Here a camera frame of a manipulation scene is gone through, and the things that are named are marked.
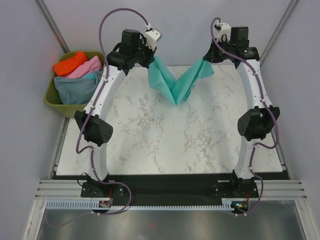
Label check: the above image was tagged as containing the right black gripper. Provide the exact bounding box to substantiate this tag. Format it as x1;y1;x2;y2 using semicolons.
203;37;234;64

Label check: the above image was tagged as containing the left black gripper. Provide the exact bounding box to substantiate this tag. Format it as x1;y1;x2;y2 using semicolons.
132;39;157;70

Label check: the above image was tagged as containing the teal t shirt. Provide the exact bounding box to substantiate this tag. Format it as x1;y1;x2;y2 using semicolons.
147;56;214;106

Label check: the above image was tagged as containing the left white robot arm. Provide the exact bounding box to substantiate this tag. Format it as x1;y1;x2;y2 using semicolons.
74;28;162;198

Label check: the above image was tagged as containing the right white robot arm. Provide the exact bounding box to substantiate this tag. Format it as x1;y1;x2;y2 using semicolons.
203;21;280;198

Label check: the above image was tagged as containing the pink t shirt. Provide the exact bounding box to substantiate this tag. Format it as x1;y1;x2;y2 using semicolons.
65;55;102;79

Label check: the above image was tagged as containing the light blue t shirt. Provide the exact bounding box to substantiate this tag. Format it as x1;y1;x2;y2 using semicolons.
82;70;103;84

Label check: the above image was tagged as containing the grey blue t shirt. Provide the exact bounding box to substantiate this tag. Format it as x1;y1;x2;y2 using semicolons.
53;76;99;105

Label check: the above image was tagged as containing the orange t shirt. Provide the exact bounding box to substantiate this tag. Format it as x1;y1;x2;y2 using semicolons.
53;51;88;77

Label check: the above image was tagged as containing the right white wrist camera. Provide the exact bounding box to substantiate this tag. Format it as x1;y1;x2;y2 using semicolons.
215;22;231;42

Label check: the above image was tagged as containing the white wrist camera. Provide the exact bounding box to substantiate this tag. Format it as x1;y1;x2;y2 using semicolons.
144;28;163;51
215;22;231;42

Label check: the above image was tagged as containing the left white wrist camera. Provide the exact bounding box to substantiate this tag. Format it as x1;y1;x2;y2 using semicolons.
144;28;163;51

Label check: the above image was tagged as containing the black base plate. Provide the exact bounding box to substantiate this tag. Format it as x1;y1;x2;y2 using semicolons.
79;171;259;207

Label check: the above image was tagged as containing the white slotted cable duct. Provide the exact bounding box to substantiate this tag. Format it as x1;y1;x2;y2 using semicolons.
45;198;234;211

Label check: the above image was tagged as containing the aluminium extrusion rail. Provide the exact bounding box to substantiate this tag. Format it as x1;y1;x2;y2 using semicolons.
34;178;86;200

